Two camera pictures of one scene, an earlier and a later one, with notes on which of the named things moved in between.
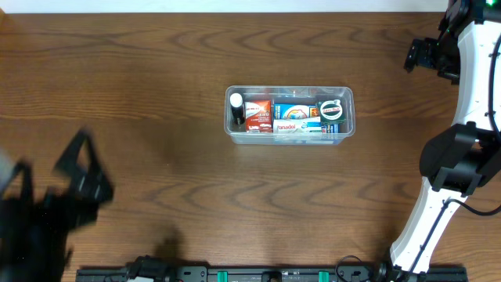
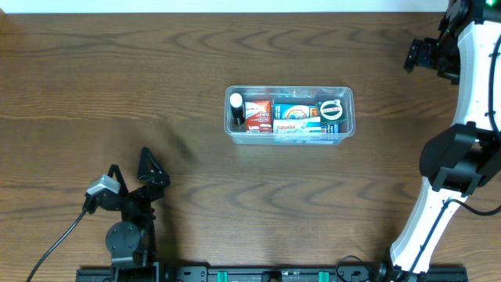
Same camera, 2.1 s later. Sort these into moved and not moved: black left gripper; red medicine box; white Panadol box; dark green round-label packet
Moved: black left gripper
Not moved: red medicine box; dark green round-label packet; white Panadol box
